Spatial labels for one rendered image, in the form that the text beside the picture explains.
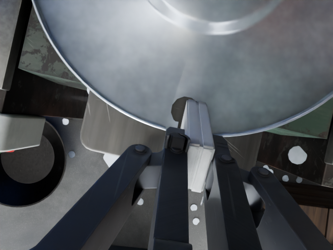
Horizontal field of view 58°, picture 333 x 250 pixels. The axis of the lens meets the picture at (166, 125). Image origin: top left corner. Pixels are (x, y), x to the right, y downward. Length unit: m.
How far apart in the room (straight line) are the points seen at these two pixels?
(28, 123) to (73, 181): 0.60
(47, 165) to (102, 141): 0.86
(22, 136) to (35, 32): 0.15
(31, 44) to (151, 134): 0.23
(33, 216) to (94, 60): 0.94
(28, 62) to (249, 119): 0.28
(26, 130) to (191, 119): 0.34
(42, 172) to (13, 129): 0.65
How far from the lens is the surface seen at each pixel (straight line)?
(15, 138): 0.47
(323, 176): 0.45
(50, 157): 1.08
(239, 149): 0.24
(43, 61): 0.40
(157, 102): 0.23
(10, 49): 0.43
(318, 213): 0.78
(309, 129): 0.41
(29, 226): 1.16
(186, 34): 0.24
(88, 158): 1.05
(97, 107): 0.24
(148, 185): 0.16
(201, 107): 0.21
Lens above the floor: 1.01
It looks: 89 degrees down
